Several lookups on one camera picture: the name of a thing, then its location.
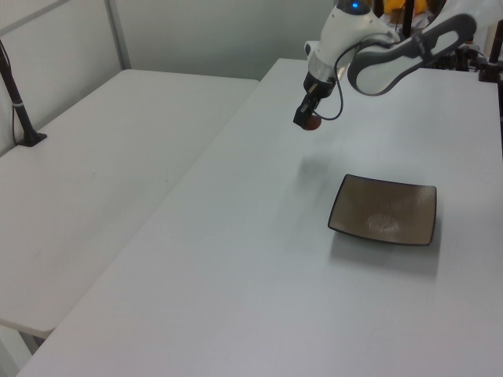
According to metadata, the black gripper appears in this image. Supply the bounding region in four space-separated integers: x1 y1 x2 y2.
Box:
292 71 337 127

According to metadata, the square brown ceramic plate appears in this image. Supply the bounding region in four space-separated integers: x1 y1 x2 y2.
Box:
327 174 439 247

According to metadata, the yellow object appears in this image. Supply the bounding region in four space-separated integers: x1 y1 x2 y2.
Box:
383 0 430 17

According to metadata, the thin dark pole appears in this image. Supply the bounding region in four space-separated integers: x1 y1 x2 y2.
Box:
402 0 416 39

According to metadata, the black equipment clutter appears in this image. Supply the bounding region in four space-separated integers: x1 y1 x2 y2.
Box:
426 37 485 74

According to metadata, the black pole with clamp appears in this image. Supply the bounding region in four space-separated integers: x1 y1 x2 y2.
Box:
476 18 503 83

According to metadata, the white side table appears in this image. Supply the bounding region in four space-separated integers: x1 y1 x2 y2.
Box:
0 69 261 346

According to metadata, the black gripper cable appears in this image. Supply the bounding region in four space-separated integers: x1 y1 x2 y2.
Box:
316 38 369 122

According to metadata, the grey partition frame post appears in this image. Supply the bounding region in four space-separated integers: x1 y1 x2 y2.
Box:
105 0 133 74

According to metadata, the black camera pole with base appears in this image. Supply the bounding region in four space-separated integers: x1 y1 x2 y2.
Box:
0 38 49 148

